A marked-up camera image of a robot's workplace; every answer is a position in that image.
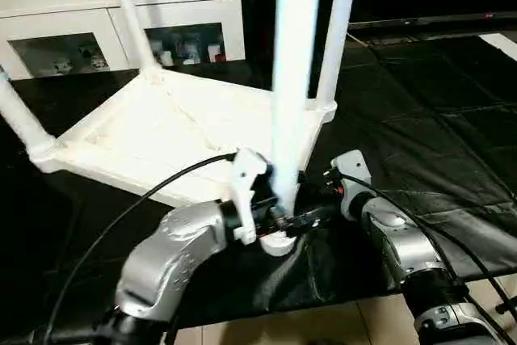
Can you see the dark metal rail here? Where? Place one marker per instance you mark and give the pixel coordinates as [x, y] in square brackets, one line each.
[436, 20]

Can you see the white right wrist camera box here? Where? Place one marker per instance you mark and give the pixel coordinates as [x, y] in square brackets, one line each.
[352, 169]

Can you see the black work mat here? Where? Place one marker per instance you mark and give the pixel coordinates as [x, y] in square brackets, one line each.
[404, 119]

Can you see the black tripod stand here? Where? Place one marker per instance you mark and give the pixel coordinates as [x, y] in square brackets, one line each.
[509, 306]

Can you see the white glass-door cabinet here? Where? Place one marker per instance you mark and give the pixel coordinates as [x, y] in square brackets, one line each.
[65, 14]

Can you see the red bottle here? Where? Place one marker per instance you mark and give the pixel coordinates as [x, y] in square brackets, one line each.
[155, 52]

